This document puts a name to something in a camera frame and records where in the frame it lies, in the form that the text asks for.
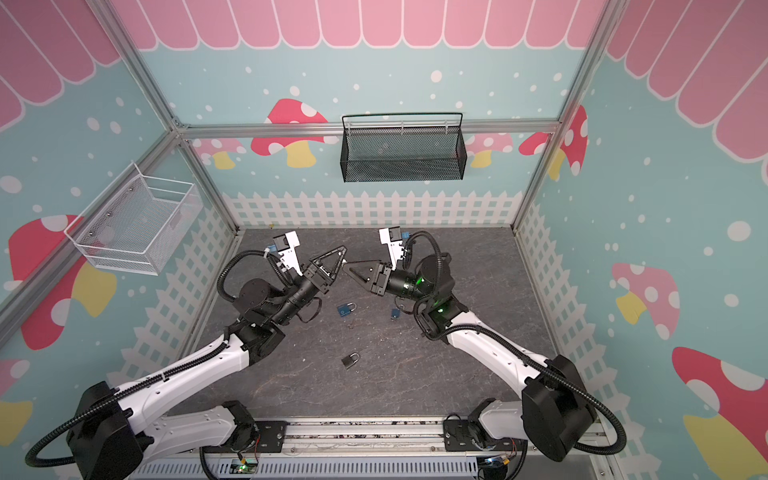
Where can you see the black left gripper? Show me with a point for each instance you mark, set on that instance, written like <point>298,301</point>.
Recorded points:
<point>320,280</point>

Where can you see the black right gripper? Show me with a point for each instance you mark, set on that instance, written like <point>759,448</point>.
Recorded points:
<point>380,279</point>

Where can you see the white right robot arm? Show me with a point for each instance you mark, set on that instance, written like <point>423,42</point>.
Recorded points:
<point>554,411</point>

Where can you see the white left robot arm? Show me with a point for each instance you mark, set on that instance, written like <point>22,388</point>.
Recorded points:
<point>118,429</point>

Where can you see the dark grey padlock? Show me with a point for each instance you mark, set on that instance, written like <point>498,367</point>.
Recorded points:
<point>350,360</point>

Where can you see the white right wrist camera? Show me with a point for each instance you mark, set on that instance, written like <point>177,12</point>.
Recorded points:
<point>393,238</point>

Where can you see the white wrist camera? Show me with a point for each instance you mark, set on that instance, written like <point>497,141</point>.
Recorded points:
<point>393,238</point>
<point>284,247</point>

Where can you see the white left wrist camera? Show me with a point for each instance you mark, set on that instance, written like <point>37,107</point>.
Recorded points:
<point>284,247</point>

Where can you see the black wire mesh basket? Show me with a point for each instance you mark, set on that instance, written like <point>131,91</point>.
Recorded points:
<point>412,146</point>

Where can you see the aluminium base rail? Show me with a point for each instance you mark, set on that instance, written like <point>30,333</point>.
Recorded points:
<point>372,448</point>

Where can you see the white wire mesh basket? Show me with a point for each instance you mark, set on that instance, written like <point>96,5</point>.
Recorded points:
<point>137,223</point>

